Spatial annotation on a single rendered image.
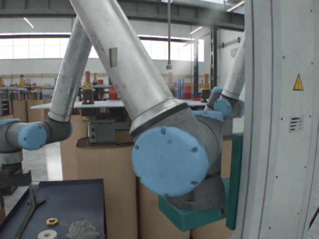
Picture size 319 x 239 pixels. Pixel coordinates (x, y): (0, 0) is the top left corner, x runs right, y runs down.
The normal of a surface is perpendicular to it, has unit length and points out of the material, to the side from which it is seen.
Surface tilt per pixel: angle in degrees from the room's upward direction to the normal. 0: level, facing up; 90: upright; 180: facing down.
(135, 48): 64
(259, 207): 90
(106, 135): 90
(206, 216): 90
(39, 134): 90
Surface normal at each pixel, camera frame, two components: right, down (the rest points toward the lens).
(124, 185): 0.58, 0.09
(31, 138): 0.88, 0.05
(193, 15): 0.27, 0.11
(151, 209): -0.36, 0.11
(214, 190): 0.50, -0.25
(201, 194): 0.04, -0.23
